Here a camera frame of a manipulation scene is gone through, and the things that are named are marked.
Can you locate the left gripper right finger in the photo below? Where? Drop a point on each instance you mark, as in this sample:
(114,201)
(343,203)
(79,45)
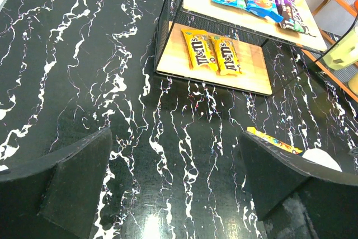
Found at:
(297,198)

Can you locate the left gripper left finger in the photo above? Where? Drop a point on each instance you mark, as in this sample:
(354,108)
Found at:
(56,195)

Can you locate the yellow candy bag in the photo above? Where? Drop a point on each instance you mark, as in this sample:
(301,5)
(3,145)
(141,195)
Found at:
(274,141)
(200,49)
(226,56)

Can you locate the yellow candy bag top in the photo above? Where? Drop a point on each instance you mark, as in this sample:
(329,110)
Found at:
(200,49)

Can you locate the purple candy bag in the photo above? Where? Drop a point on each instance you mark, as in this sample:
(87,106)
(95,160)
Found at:
(292,20)

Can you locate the blue mug white inside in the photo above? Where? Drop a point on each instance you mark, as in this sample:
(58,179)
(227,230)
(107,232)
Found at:
(322,158)

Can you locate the pale yellow mug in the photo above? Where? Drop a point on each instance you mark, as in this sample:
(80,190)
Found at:
(353,84)

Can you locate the light green mug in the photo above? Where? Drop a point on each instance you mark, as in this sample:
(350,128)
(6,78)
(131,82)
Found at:
(344,52)

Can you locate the wooden cup rack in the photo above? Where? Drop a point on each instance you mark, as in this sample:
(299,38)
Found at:
(334,19)

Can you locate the two-tier wood wire shelf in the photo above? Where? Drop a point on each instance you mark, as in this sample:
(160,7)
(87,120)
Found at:
(249,34)

